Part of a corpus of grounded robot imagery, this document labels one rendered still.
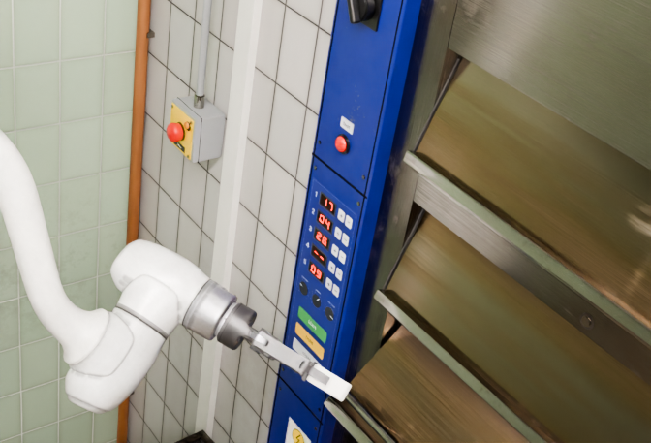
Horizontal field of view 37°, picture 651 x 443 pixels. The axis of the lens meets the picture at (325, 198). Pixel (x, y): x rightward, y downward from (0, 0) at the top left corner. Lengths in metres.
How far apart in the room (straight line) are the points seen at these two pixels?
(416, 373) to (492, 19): 0.62
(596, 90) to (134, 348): 0.83
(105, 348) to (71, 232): 0.84
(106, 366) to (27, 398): 1.09
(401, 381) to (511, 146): 0.49
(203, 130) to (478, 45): 0.75
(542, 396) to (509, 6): 0.54
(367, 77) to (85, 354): 0.62
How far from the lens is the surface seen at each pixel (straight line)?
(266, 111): 1.86
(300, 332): 1.87
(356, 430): 1.67
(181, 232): 2.27
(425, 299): 1.57
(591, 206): 1.31
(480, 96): 1.43
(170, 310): 1.64
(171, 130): 1.99
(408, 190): 1.56
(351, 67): 1.57
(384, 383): 1.70
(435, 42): 1.46
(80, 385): 1.63
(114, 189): 2.40
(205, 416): 2.38
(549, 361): 1.44
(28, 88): 2.18
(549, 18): 1.31
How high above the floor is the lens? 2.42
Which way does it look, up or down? 31 degrees down
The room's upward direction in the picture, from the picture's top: 10 degrees clockwise
